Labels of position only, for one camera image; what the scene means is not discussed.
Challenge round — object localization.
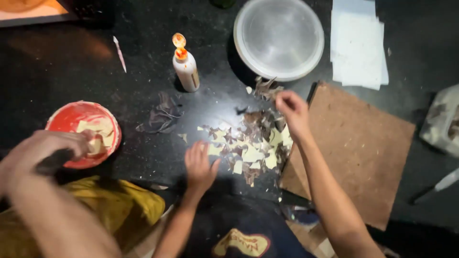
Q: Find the person's right hand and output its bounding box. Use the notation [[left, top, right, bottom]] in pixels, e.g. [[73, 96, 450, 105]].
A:
[[275, 90, 312, 142]]

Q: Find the person's left hand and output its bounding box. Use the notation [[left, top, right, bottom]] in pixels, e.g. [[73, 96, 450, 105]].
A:
[[184, 140, 221, 194]]

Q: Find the brown torn paper piece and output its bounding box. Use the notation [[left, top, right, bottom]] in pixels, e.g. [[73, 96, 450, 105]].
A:
[[254, 76, 284, 103]]

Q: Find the pile of torn paper scraps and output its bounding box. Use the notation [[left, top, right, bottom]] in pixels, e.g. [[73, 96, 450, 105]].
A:
[[197, 106, 294, 188]]

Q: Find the translucent plastic bowl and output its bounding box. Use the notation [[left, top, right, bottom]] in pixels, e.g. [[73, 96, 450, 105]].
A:
[[233, 0, 325, 82]]

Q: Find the brown hardboard panel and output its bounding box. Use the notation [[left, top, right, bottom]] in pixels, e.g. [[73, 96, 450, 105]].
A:
[[279, 81, 417, 231]]

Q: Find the stack of white paper sheets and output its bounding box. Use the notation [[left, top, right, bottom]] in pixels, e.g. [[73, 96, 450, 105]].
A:
[[329, 0, 389, 91]]

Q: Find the white glue bottle orange cap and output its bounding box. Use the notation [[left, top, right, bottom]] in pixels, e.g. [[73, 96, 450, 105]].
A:
[[172, 32, 200, 93]]

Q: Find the dark green object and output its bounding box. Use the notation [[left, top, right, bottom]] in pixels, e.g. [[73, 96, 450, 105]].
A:
[[209, 0, 237, 10]]

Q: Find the blue object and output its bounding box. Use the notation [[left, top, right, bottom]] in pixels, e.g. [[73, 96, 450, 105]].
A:
[[286, 205, 320, 226]]

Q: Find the dark crumpled paper scrap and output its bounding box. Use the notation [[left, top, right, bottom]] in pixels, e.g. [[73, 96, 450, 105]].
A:
[[135, 92, 184, 134]]

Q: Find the person's dark printed shirt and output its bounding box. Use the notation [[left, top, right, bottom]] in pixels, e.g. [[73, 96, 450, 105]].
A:
[[179, 186, 317, 258]]

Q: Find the clear plastic bag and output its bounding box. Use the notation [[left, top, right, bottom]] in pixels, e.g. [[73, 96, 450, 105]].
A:
[[419, 84, 459, 159]]

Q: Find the thin white paper strip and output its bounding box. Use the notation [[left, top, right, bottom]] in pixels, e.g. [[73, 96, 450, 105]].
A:
[[113, 35, 127, 74]]

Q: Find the red bowl with glue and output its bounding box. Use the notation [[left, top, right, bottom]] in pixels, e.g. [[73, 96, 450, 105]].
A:
[[45, 101, 122, 170]]

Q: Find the orange and white board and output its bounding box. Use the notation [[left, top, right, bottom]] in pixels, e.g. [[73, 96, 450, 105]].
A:
[[0, 0, 78, 28]]

